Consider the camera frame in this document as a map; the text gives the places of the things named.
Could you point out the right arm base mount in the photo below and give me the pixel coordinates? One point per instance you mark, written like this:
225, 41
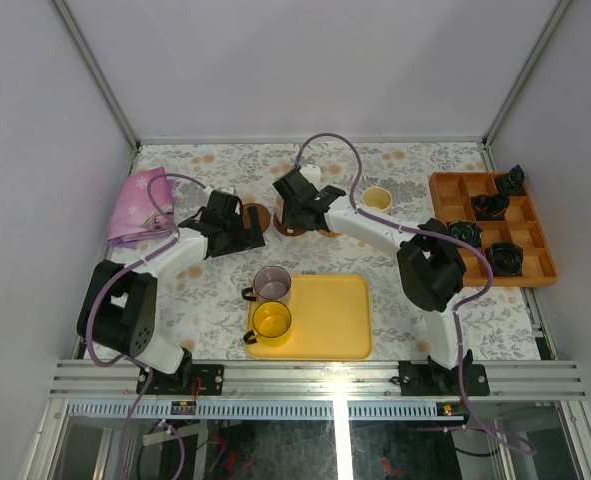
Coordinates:
430, 379

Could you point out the yellow mug black handle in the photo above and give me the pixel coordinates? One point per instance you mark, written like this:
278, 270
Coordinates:
271, 325

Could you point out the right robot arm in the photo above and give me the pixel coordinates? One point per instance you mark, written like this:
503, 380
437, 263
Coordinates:
430, 266

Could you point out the pale green mug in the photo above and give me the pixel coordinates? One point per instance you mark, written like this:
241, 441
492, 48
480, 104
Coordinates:
378, 198

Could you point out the yellow plastic tray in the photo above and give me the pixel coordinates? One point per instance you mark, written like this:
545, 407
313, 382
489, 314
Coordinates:
331, 321

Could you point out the orange compartment organizer tray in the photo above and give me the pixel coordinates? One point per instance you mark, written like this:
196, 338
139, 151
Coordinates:
451, 193

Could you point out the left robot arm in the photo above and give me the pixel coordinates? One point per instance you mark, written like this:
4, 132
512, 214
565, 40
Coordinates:
119, 315

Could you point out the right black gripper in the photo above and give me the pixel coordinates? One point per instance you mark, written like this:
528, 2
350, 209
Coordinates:
290, 222

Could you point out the purple mug black handle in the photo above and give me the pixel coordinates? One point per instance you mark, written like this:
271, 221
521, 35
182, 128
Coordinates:
270, 284

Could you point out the black coiled item middle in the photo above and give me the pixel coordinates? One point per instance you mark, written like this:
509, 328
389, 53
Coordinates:
490, 207

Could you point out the purple folded cloth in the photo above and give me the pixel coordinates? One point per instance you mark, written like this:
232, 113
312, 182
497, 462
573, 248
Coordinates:
134, 217

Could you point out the woven rattan coaster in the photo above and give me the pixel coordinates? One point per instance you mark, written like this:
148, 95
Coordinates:
328, 234

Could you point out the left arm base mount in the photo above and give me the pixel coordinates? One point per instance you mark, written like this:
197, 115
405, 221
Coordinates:
195, 380

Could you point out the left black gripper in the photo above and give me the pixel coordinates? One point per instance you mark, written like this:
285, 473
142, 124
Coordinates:
245, 232

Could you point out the black coiled item top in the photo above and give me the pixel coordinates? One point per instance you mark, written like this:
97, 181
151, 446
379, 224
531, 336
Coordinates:
511, 183

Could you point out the black coiled item bottom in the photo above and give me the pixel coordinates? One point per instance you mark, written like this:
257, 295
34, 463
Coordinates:
505, 259

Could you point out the pink cup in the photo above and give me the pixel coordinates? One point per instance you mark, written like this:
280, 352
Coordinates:
279, 205

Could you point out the dark brown wooden coaster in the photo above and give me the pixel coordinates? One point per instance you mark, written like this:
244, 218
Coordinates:
262, 211

